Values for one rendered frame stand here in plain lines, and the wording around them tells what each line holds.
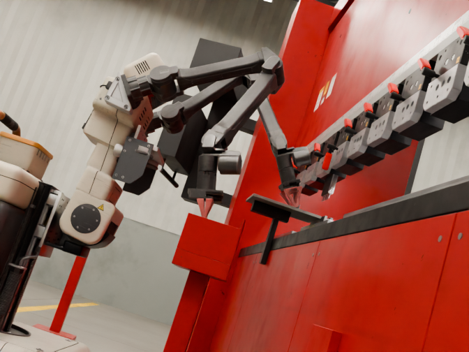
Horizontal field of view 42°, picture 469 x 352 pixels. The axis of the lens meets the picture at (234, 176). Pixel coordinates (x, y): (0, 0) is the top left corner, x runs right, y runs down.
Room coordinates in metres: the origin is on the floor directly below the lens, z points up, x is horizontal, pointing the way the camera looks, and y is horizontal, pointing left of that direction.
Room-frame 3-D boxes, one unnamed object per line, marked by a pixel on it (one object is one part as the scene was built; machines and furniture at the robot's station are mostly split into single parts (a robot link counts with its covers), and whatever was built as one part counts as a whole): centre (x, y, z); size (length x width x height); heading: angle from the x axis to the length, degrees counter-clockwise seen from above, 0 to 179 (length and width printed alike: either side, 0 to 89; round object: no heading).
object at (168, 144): (3.50, 0.35, 1.42); 0.45 x 0.12 x 0.36; 169
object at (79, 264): (3.88, 0.74, 0.42); 0.25 x 0.20 x 0.83; 94
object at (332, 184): (2.31, -0.36, 1.13); 0.10 x 0.02 x 0.10; 4
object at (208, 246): (1.85, 0.01, 0.75); 0.20 x 0.16 x 0.18; 177
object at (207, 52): (3.54, 0.26, 1.52); 0.51 x 0.25 x 0.85; 169
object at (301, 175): (2.74, -0.32, 1.26); 0.15 x 0.09 x 0.17; 4
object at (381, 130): (1.74, -0.40, 1.26); 0.15 x 0.09 x 0.17; 4
